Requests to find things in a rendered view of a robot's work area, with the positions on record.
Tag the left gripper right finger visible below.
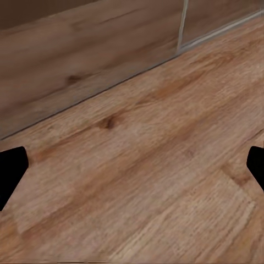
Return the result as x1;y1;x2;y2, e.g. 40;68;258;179
246;146;264;190

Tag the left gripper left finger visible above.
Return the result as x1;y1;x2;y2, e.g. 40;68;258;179
0;146;29;213

